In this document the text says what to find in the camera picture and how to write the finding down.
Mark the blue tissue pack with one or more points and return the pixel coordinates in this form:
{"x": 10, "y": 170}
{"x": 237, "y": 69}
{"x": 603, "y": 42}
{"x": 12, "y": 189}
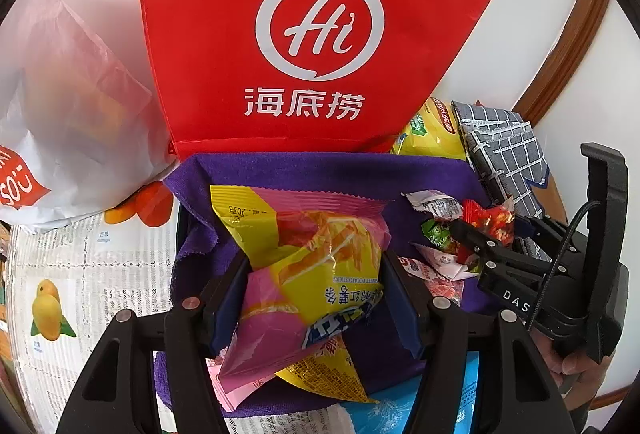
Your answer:
{"x": 390, "y": 411}

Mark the pink lollipop candy packet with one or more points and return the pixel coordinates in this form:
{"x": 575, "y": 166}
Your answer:
{"x": 437, "y": 284}

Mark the pink yellow snack bag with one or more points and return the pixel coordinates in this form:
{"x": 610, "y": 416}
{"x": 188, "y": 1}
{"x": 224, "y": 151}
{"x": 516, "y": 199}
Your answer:
{"x": 315, "y": 258}

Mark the red paper shopping bag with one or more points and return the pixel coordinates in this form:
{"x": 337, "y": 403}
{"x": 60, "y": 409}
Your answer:
{"x": 299, "y": 75}

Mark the small pink snack packet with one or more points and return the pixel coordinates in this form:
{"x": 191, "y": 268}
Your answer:
{"x": 445, "y": 264}

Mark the white snack packet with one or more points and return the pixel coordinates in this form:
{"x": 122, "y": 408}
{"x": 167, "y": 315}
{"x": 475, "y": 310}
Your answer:
{"x": 440, "y": 205}

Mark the brown wooden door frame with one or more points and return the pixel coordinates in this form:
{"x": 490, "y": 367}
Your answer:
{"x": 562, "y": 62}

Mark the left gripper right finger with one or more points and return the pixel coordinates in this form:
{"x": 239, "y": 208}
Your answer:
{"x": 515, "y": 392}

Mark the red candy packet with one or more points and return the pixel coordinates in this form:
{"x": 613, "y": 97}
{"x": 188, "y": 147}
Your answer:
{"x": 497, "y": 222}

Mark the person's right hand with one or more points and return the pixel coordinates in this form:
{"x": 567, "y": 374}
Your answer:
{"x": 590, "y": 375}

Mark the green triangular snack packet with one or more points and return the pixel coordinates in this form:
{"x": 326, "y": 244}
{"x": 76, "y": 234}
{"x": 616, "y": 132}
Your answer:
{"x": 439, "y": 236}

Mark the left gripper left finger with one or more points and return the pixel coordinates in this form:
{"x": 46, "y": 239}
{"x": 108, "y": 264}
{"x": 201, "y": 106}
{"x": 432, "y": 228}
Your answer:
{"x": 115, "y": 390}

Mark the yellow chips bag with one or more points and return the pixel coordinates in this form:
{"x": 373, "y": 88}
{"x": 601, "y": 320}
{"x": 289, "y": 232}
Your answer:
{"x": 431, "y": 132}

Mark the grey plaid folded cloth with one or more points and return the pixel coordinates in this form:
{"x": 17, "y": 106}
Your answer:
{"x": 505, "y": 153}

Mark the yellow triangular snack packet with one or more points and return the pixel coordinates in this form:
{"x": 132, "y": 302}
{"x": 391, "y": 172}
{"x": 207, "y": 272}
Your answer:
{"x": 328, "y": 373}

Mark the white Miniso plastic bag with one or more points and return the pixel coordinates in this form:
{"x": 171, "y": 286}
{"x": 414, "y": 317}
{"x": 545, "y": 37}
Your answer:
{"x": 79, "y": 134}

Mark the purple towel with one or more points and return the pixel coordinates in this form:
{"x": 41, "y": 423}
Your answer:
{"x": 205, "y": 248}

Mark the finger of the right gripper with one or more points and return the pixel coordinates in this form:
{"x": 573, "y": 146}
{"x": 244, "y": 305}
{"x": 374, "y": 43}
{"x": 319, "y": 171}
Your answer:
{"x": 534, "y": 235}
{"x": 490, "y": 249}

